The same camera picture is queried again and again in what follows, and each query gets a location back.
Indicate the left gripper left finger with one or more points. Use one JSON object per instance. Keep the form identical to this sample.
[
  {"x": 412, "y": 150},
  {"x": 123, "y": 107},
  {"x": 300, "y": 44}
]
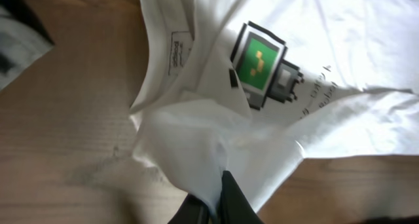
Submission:
[{"x": 191, "y": 211}]

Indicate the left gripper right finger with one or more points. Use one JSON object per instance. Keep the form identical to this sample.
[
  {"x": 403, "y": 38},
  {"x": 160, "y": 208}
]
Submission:
[{"x": 234, "y": 207}]

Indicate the folded khaki garment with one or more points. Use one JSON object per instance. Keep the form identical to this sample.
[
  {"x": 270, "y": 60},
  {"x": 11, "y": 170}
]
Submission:
[{"x": 21, "y": 45}]

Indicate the white t-shirt green logo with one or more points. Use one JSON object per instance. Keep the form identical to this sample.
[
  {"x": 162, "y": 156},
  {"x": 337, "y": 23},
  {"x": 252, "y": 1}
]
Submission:
[{"x": 254, "y": 87}]

